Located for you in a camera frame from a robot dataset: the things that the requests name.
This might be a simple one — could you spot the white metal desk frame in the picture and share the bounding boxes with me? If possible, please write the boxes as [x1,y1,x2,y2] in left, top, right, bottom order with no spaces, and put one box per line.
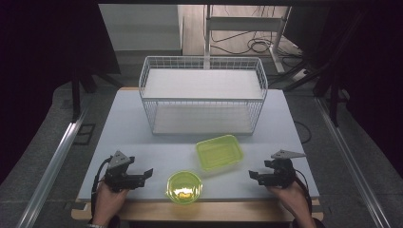
[203,4,293,74]

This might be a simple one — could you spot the white wire shelf rack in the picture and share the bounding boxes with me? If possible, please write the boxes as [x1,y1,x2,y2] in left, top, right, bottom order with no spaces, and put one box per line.
[138,55,269,137]

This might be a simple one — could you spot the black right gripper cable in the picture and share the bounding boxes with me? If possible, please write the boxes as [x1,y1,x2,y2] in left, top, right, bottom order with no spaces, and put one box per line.
[293,169,314,217]

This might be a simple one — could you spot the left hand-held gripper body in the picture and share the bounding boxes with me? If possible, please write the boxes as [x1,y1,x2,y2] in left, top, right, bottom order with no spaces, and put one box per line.
[104,150,136,193]

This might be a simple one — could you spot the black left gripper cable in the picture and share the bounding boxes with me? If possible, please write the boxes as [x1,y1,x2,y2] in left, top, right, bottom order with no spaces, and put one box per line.
[90,155,114,217]

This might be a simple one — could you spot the black floor plate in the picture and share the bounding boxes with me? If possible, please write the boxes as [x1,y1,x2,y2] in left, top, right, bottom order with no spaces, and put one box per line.
[73,123,97,146]

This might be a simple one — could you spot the thin black floor cable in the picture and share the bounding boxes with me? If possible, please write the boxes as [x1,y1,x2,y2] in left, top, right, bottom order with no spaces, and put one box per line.
[294,120,314,145]

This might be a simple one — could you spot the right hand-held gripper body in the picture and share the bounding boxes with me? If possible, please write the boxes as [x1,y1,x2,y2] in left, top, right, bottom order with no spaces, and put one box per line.
[263,149,307,190]

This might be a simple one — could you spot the aluminium floor rail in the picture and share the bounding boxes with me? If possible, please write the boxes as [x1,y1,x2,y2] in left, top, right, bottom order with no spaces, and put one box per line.
[15,104,90,228]
[315,96,393,228]

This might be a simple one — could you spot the dark curtain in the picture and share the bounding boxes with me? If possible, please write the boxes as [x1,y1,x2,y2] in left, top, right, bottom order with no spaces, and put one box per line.
[0,0,122,185]
[283,0,403,179]

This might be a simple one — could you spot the black metal stand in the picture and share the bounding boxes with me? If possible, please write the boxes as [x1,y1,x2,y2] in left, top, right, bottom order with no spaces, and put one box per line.
[269,60,351,128]
[69,67,125,124]

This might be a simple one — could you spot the green rectangular plastic container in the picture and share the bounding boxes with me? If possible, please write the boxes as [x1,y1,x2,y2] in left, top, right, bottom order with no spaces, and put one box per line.
[195,134,245,173]

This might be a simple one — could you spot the black floor cables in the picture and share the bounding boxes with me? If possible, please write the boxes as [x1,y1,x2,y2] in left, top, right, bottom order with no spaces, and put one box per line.
[210,5,303,60]

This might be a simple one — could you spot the person's left hand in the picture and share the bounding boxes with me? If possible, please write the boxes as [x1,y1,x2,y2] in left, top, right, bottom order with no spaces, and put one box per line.
[92,180,129,224]

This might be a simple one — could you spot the person's right hand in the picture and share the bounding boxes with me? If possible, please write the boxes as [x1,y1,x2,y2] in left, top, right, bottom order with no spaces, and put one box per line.
[266,180,311,220]

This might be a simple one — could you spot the white cabinet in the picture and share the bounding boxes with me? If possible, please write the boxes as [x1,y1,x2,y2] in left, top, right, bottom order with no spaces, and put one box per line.
[98,3,184,52]

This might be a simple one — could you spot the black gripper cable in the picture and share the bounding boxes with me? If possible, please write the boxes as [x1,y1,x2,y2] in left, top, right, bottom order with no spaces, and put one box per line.
[293,169,314,217]
[90,155,114,217]

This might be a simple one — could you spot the green round plastic bowl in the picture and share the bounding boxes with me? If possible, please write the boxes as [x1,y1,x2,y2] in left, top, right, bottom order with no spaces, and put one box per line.
[165,170,203,205]

